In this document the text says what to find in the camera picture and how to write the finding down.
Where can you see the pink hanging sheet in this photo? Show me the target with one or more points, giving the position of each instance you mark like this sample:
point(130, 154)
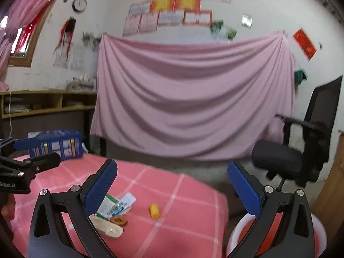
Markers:
point(188, 94)

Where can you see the brown orange peel piece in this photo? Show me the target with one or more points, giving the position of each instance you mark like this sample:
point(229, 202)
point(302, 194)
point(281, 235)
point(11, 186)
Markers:
point(119, 221)

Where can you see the red tassel wall decoration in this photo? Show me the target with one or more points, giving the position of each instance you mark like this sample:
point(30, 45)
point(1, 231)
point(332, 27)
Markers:
point(67, 32)

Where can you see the red paper wall poster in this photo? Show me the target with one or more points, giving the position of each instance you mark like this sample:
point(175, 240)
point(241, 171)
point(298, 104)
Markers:
point(304, 43)

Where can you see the green wrapper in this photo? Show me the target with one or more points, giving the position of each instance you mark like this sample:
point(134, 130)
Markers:
point(113, 204)

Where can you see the cream oval container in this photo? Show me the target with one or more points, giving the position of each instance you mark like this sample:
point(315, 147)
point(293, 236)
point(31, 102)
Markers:
point(107, 227)

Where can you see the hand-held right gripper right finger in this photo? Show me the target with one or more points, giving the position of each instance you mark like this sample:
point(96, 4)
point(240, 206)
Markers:
point(243, 188)

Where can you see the wooden window frame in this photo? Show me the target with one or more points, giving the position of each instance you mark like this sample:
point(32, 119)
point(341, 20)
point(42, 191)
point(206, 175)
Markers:
point(33, 45)

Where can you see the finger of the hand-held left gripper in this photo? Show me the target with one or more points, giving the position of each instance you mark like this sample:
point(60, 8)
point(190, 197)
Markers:
point(45, 161)
point(25, 143)

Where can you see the pink checked blanket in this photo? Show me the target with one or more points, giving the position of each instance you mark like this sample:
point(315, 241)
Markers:
point(174, 207)

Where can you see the wooden shelf desk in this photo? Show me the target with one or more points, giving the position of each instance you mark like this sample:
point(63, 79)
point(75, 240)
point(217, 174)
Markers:
point(53, 100)

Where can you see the stack of books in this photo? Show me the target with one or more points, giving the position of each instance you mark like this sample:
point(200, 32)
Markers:
point(82, 83)

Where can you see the orange bucket with white rim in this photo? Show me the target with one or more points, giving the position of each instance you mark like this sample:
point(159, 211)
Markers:
point(235, 236)

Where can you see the wooden cabinet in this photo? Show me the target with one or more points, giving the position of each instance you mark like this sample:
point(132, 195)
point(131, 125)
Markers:
point(336, 180)

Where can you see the small wall rack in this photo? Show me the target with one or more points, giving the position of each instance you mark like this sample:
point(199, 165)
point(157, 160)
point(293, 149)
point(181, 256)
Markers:
point(91, 37)

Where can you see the blue cardboard box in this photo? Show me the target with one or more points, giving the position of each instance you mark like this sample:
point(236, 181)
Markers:
point(59, 145)

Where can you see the group of wall certificates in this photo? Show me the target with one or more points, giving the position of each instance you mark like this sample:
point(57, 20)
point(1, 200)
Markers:
point(172, 10)

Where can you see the green photo print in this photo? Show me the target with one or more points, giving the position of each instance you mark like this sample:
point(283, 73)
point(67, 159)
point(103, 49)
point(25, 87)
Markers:
point(217, 28)
point(230, 33)

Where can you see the small yellow block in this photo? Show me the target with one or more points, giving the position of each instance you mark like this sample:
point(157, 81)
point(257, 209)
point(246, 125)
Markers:
point(154, 211)

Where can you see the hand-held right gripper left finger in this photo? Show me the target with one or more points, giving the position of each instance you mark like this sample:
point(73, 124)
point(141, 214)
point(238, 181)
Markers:
point(100, 185)

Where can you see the black and white wall card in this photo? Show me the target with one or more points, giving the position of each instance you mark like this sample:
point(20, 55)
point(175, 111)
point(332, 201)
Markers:
point(247, 20)

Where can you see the pink window curtain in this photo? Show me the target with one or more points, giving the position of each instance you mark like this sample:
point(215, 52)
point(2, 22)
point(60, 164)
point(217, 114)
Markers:
point(35, 0)

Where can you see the round wall clock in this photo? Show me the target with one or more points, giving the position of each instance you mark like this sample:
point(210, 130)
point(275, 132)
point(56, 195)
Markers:
point(79, 4)

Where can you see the green hanging bag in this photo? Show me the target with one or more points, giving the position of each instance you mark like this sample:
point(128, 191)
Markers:
point(299, 76)

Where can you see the white wall calendar sheets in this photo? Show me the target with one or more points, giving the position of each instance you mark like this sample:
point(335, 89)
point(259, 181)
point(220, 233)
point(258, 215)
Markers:
point(76, 59)

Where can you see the black office chair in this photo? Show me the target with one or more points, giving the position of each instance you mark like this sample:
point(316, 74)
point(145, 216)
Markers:
point(276, 158)

